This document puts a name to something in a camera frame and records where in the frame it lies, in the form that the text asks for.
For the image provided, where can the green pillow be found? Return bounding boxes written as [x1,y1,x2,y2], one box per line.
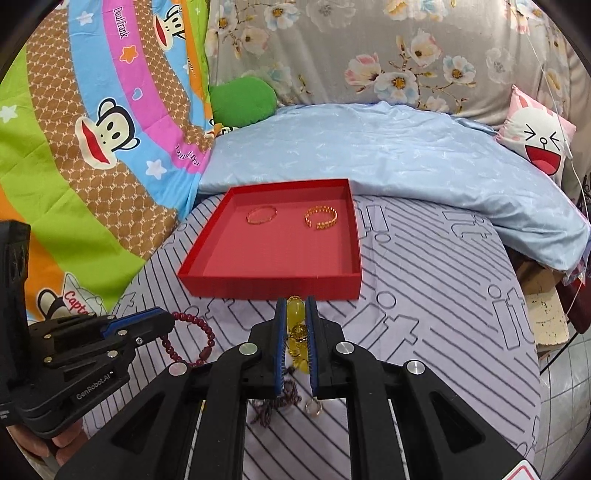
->
[209,76,278,127]

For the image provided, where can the grey floral quilt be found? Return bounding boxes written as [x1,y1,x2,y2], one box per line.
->
[205,0,583,127]

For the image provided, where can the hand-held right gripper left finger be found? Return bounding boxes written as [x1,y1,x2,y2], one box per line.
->
[55,298,289,480]

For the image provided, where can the red cardboard box tray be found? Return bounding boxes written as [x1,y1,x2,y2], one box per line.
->
[177,178,363,301]

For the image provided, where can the dark red cushion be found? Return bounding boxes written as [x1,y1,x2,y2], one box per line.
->
[561,270,591,333]

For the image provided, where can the yellow bead bracelet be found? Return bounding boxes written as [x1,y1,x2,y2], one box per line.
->
[285,295,311,376]

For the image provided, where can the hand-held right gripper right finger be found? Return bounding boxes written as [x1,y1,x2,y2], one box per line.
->
[307,296,532,480]

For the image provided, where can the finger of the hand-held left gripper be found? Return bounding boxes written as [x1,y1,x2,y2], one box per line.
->
[44,316,177,371]
[28,307,164,358]

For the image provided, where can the pink bunny face pillow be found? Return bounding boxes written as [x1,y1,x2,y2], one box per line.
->
[495,84,577,178]

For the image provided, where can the light blue quilt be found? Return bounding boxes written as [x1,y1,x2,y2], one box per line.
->
[198,102,591,271]

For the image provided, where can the white cable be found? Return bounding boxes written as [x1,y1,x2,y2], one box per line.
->
[526,28,591,333]

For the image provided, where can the thin gold bangle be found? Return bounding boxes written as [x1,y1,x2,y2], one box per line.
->
[246,205,278,227]

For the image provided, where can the dark beaded tassel string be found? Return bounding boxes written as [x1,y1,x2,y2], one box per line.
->
[249,367,303,425]

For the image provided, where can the wide gold link bracelet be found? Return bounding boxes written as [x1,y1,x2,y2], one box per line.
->
[304,207,339,230]

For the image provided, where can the person's left hand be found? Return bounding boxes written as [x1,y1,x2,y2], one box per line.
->
[7,408,86,472]

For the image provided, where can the dark red bead bracelet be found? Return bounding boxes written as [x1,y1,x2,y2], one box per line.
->
[159,311,217,368]

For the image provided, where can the cartoon monkey printed blanket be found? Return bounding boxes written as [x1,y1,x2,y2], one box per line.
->
[0,0,218,324]

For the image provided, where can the grey striped bed sheet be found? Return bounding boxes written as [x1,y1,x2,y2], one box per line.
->
[83,191,541,480]

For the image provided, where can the cardboard box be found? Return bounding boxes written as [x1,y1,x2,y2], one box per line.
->
[512,251,571,361]

